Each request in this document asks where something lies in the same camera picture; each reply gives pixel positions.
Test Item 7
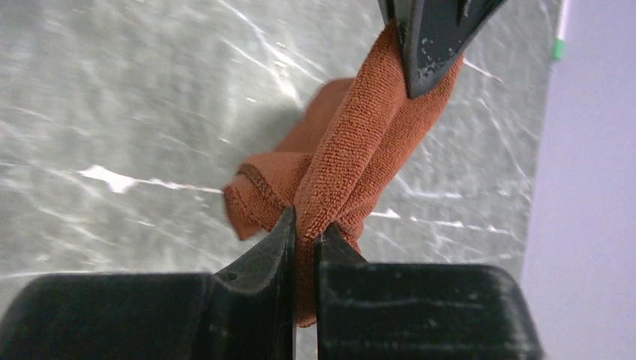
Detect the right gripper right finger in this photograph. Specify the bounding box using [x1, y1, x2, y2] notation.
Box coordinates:
[314, 224, 545, 359]

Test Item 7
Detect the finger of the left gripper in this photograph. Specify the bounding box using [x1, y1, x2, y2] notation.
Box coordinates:
[378, 0, 506, 99]

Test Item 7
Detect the brown towel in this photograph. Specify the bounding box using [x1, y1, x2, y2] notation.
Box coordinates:
[223, 24, 463, 328]

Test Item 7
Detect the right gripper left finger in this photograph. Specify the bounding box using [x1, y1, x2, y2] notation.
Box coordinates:
[1, 208, 296, 359]

